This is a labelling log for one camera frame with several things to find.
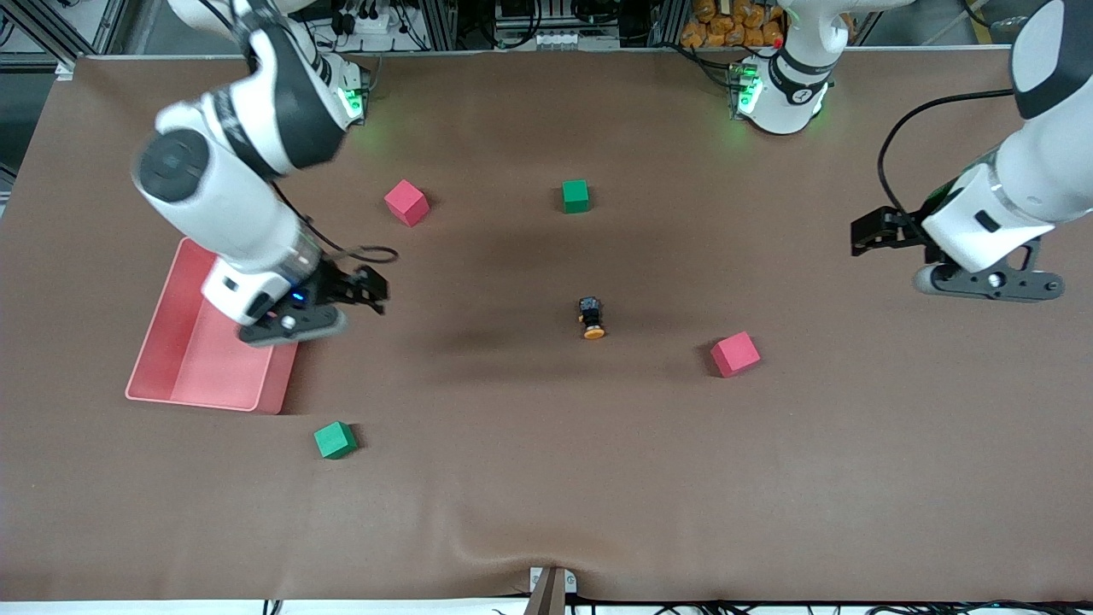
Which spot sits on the aluminium frame post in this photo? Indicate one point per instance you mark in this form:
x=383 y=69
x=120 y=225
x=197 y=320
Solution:
x=666 y=21
x=440 y=21

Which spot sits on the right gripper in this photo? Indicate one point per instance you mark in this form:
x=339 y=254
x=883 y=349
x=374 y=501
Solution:
x=336 y=286

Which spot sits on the white terminal strip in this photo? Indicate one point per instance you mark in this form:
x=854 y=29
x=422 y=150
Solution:
x=555 y=40

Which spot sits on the aluminium frame profile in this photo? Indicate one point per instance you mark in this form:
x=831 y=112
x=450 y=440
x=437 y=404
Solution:
x=51 y=38

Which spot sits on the pink foam cube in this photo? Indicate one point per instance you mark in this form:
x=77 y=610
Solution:
x=734 y=354
x=406 y=203

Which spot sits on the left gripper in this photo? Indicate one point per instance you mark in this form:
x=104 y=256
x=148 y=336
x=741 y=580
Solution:
x=898 y=229

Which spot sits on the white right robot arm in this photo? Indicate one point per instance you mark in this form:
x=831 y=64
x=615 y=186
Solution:
x=222 y=205

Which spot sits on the green foam cube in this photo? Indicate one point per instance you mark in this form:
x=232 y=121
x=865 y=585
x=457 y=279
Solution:
x=575 y=196
x=335 y=440

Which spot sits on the pink plastic bin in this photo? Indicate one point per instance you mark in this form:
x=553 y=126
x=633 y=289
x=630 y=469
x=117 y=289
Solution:
x=205 y=376

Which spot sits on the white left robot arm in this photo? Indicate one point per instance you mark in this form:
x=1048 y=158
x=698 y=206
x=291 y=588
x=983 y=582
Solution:
x=1050 y=162

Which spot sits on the orange packaged items pile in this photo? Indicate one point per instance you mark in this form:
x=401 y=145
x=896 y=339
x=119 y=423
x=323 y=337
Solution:
x=734 y=26

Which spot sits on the metal edge clamp bracket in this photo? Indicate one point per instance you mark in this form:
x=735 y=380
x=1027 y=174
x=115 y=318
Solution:
x=551 y=594

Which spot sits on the brown table mat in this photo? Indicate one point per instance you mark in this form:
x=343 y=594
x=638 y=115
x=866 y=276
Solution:
x=546 y=478

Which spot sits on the white power strip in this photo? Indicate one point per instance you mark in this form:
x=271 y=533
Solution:
x=371 y=21

